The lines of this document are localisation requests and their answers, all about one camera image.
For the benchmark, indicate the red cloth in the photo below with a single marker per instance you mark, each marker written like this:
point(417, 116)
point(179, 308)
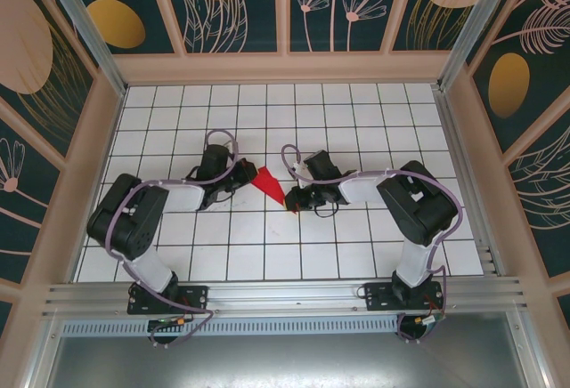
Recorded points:
point(267, 181)

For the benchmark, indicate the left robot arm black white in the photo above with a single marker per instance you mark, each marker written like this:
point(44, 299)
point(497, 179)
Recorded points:
point(129, 219)

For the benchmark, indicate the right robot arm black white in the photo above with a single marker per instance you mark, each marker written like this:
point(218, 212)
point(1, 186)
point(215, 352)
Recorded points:
point(423, 205)

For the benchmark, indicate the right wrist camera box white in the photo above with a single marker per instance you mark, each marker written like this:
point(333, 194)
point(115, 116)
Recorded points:
point(301, 169)

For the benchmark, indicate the aluminium mounting rail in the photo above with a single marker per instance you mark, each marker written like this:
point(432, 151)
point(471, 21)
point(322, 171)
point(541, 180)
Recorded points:
point(285, 294)

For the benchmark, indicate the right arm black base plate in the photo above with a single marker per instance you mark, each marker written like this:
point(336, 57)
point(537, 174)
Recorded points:
point(378, 296)

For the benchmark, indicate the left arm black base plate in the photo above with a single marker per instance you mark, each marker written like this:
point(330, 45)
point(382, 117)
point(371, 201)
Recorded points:
point(196, 296)

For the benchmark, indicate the aluminium side rail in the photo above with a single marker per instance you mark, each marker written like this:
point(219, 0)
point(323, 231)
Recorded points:
point(463, 139)

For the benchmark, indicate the aluminium frame post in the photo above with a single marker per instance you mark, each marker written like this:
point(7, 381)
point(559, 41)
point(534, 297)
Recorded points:
point(89, 36)
point(472, 27)

